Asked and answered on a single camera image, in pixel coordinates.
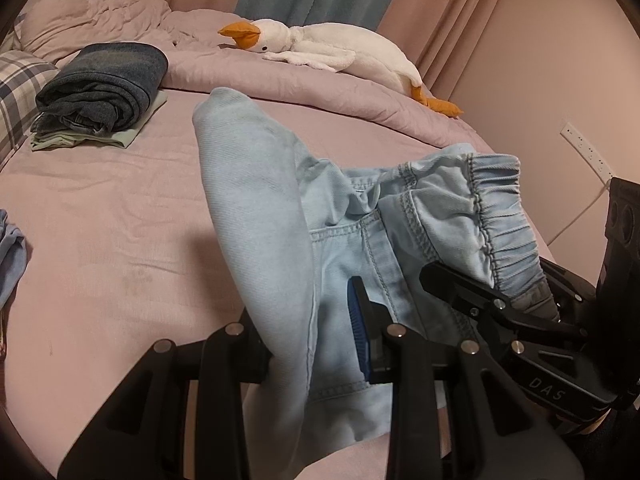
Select white cable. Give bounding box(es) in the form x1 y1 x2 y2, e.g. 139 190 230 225
547 179 613 247

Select pink bed sheet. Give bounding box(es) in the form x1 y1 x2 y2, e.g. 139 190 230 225
0 85 556 480

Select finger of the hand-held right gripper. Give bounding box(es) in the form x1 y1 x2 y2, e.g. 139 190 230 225
537 259 586 306
419 262 590 356

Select folded dark blue jeans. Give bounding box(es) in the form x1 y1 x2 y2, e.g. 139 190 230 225
35 42 170 136

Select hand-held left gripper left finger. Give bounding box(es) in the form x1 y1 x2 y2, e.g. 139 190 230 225
57 307 273 480

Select white goose plush toy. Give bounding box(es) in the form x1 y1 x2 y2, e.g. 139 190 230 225
217 19 463 120

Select pink quilt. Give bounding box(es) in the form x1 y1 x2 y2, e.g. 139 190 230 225
17 0 493 151

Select light blue denim pants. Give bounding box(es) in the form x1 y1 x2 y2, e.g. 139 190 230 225
192 86 558 466

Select folded light green garment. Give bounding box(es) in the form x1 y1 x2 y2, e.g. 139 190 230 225
31 91 168 152

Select plaid pillow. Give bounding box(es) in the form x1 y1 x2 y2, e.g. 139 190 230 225
0 49 60 171

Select white wall power strip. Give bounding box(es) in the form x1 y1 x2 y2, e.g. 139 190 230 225
560 121 613 177

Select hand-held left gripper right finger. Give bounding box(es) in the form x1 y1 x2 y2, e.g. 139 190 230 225
346 276 586 480

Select light blue cloth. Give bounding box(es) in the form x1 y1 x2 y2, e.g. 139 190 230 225
0 209 27 311

